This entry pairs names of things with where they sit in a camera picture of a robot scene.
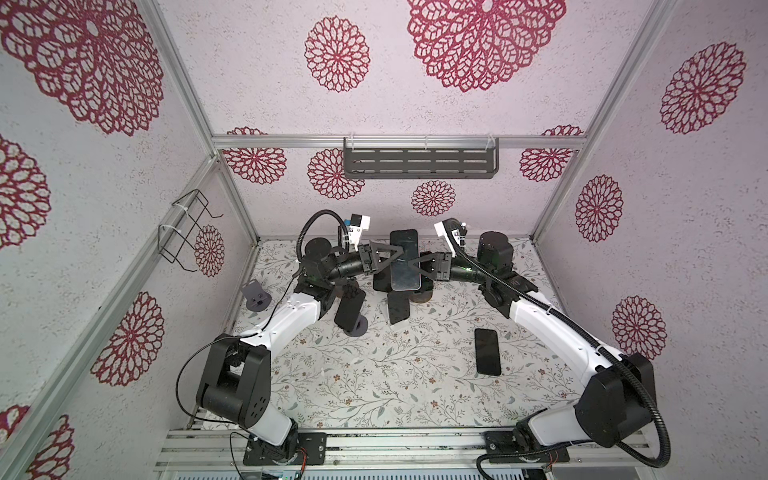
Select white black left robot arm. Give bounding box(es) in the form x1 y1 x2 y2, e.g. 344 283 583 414
197 238 404 456

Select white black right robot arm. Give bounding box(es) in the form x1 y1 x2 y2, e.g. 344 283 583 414
424 219 671 466

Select grey round stand front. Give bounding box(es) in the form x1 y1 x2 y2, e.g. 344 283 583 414
344 315 368 338

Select grey round phone stand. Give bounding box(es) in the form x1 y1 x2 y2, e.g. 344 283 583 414
241 280 272 313

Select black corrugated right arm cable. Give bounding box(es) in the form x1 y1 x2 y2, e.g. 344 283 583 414
443 218 672 480

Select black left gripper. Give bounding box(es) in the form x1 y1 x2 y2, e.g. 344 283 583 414
326 242 403 285

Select grey slotted wall shelf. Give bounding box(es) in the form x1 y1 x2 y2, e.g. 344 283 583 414
342 138 500 180

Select black wire wall basket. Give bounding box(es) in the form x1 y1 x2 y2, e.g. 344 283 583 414
156 189 223 273

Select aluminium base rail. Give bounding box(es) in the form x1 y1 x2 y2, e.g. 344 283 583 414
149 428 662 479

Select black smartphone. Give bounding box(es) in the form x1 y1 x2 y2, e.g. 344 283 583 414
334 284 366 334
387 291 411 325
372 266 393 293
389 229 421 292
474 328 502 377

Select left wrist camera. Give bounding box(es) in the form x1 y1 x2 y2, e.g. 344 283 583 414
343 214 371 251

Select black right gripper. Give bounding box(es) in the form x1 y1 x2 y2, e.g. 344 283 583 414
409 255 493 290

